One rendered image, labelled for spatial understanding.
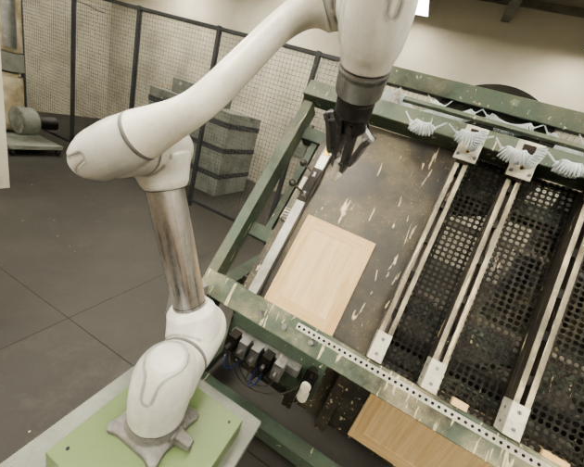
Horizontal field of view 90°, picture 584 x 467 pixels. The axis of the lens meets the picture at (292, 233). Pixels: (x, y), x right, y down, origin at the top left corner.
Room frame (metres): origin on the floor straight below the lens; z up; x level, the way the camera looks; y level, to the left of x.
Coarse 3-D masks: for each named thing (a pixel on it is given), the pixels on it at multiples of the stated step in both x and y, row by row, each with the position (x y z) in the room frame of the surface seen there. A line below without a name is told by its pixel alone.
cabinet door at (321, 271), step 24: (312, 216) 1.45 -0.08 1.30; (312, 240) 1.37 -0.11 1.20; (336, 240) 1.37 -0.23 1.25; (360, 240) 1.36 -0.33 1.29; (288, 264) 1.31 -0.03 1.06; (312, 264) 1.30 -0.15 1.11; (336, 264) 1.29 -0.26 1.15; (360, 264) 1.28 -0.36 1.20; (288, 288) 1.24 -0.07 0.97; (312, 288) 1.23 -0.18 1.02; (336, 288) 1.23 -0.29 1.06; (312, 312) 1.16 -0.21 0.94; (336, 312) 1.16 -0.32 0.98
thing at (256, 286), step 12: (324, 156) 1.63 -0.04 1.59; (324, 168) 1.60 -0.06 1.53; (312, 192) 1.54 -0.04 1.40; (300, 204) 1.47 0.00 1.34; (288, 216) 1.44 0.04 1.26; (288, 228) 1.40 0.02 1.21; (276, 240) 1.36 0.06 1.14; (276, 252) 1.33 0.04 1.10; (264, 264) 1.29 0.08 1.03; (264, 276) 1.26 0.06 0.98; (252, 288) 1.23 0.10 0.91
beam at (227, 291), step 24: (216, 288) 1.23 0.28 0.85; (240, 288) 1.22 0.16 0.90; (240, 312) 1.15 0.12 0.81; (264, 312) 1.15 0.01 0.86; (288, 312) 1.15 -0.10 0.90; (288, 336) 1.08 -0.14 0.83; (336, 360) 1.01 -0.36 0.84; (360, 384) 0.96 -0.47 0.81; (384, 384) 0.95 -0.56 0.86; (408, 384) 0.95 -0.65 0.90; (408, 408) 0.90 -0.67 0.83; (432, 408) 0.90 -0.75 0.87; (456, 408) 0.90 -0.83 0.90; (456, 432) 0.85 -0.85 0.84; (480, 456) 0.80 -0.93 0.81; (504, 456) 0.80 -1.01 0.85
